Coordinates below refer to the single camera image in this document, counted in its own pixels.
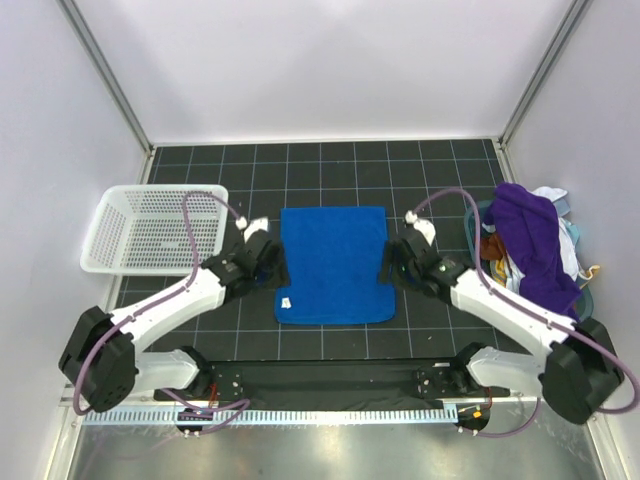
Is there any blue towel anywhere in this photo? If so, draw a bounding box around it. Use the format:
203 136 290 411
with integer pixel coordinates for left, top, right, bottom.
274 206 396 326

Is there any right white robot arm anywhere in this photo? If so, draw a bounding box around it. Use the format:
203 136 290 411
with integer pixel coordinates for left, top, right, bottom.
378 226 625 425

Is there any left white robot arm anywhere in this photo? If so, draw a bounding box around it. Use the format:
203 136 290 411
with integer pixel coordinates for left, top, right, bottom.
59 230 290 415

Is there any teal translucent laundry basket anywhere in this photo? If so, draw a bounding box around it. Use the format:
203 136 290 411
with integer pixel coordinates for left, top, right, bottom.
470 193 590 321

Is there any brown cloth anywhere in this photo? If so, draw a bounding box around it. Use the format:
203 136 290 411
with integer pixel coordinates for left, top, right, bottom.
480 232 507 261

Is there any yellow patterned cloth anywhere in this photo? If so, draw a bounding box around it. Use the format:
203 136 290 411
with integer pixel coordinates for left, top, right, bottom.
489 257 512 288

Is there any white cloth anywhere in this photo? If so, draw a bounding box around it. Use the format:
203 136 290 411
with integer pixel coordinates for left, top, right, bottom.
531 186 600 289

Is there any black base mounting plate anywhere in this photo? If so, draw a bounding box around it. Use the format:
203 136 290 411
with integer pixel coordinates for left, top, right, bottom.
172 357 509 411

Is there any purple towel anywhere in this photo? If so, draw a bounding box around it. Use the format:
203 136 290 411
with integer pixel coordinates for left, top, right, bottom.
484 183 581 321

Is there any white perforated plastic basket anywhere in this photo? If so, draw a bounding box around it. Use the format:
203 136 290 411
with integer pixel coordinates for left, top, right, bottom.
80 184 229 276

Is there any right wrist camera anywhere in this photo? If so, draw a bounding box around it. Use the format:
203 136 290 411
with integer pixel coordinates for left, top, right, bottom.
404 210 436 246

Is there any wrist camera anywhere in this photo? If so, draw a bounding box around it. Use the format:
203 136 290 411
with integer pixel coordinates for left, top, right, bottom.
235 216 270 243
404 210 436 246

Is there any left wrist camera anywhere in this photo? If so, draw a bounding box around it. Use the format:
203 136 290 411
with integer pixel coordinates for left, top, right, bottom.
235 216 270 243

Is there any slotted white cable duct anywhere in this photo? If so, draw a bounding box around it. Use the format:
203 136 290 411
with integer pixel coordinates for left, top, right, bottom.
84 404 458 427

